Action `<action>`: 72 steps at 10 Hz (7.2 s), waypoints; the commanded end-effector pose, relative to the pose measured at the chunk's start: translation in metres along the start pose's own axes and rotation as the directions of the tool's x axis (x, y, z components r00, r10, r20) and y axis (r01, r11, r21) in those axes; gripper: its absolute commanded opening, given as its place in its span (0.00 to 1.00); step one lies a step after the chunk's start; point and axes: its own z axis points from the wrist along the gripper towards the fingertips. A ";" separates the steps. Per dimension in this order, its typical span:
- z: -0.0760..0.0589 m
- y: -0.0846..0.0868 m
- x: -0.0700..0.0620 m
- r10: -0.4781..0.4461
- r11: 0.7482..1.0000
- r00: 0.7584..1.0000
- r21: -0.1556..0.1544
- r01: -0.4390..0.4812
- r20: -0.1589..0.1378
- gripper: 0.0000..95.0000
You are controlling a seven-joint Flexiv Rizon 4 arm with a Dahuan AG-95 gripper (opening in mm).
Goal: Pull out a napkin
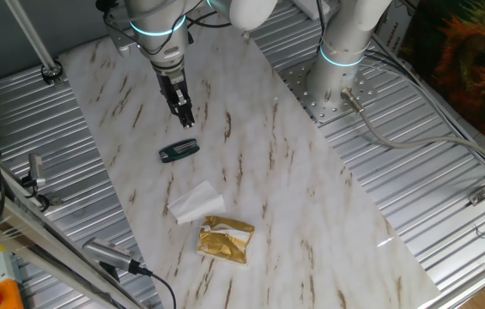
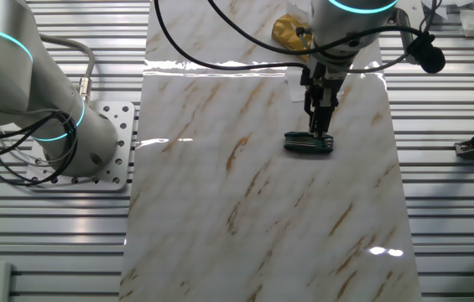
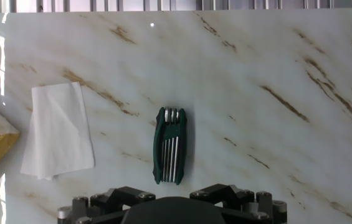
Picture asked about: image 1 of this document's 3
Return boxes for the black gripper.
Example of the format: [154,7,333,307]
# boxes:
[155,68,196,130]

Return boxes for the white napkin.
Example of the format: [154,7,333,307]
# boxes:
[204,225,255,245]
[167,179,227,226]

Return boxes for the gold tissue pack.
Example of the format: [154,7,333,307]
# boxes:
[196,215,256,266]

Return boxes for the green folding hex key set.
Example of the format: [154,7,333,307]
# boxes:
[158,137,201,164]

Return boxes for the white marble pattern board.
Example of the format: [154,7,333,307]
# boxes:
[58,16,440,309]

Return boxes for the aluminium pole with black foot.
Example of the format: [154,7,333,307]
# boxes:
[3,0,65,85]

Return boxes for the cardboard box with red print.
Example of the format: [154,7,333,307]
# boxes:
[373,0,419,48]

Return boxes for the colourful patterned cloth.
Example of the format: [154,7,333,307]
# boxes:
[398,0,485,158]

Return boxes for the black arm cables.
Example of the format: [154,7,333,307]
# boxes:
[95,0,233,57]

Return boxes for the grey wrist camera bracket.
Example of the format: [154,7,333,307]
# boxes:
[104,15,136,59]

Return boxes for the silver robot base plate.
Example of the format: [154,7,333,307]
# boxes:
[278,55,379,125]

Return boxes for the silver depth camera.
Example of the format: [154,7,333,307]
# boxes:
[27,153,47,188]
[82,237,140,276]

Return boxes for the aluminium frame bar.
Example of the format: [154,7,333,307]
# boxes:
[0,165,147,309]

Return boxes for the grey cable bundle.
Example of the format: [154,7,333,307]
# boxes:
[364,33,485,177]

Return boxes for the grey robot power cable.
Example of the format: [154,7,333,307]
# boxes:
[339,88,485,171]

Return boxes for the small metal corner bracket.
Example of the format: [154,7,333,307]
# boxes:
[468,187,485,206]

